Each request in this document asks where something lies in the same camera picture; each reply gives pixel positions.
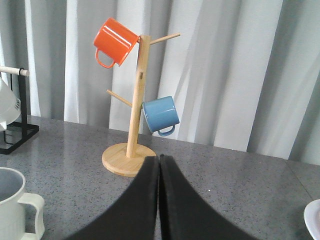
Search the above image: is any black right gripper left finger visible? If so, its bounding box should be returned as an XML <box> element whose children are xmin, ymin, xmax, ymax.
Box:
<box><xmin>67</xmin><ymin>156</ymin><xmax>160</xmax><ymax>240</ymax></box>

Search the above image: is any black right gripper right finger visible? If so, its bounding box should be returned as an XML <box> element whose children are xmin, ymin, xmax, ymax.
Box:
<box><xmin>159</xmin><ymin>154</ymin><xmax>255</xmax><ymax>240</ymax></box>

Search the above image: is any white HOME mug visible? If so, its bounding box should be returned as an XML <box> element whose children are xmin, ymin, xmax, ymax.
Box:
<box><xmin>0</xmin><ymin>167</ymin><xmax>45</xmax><ymax>240</ymax></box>

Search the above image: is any wooden mug tree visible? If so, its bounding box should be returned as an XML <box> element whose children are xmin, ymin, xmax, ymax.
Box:
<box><xmin>102</xmin><ymin>32</ymin><xmax>181</xmax><ymax>177</ymax></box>

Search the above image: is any blue enamel mug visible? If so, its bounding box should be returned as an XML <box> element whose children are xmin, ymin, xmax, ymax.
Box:
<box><xmin>142</xmin><ymin>96</ymin><xmax>180</xmax><ymax>137</ymax></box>

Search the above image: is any white plate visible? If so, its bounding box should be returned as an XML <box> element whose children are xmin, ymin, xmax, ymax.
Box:
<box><xmin>303</xmin><ymin>199</ymin><xmax>320</xmax><ymax>240</ymax></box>

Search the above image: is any black metal mug rack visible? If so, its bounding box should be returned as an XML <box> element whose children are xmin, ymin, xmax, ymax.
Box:
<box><xmin>0</xmin><ymin>66</ymin><xmax>39</xmax><ymax>155</ymax></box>

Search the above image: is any grey pleated curtain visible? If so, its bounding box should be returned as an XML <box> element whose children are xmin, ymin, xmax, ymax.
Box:
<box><xmin>0</xmin><ymin>0</ymin><xmax>320</xmax><ymax>164</ymax></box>

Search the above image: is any white ribbed mug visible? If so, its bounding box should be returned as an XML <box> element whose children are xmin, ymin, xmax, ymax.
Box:
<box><xmin>0</xmin><ymin>78</ymin><xmax>21</xmax><ymax>132</ymax></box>

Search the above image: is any orange enamel mug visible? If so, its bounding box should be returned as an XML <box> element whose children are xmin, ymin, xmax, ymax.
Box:
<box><xmin>93</xmin><ymin>17</ymin><xmax>140</xmax><ymax>69</ymax></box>

